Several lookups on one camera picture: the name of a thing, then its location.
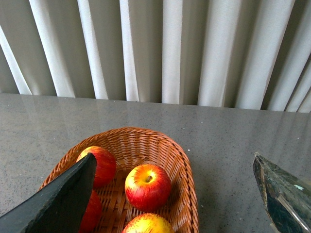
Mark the red apple in basket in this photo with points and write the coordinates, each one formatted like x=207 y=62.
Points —
x=106 y=165
x=92 y=214

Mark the red apple at edge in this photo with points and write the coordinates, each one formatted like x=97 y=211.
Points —
x=148 y=223

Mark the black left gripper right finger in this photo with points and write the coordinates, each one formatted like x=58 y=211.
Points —
x=286 y=198

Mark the white pleated curtain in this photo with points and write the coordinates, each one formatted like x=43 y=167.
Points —
x=248 y=54

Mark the red yellow apple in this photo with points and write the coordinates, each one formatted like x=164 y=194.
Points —
x=147 y=187

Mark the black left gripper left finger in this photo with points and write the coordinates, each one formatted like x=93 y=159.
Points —
x=59 y=206

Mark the left wicker basket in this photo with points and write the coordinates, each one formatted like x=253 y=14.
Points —
x=131 y=147

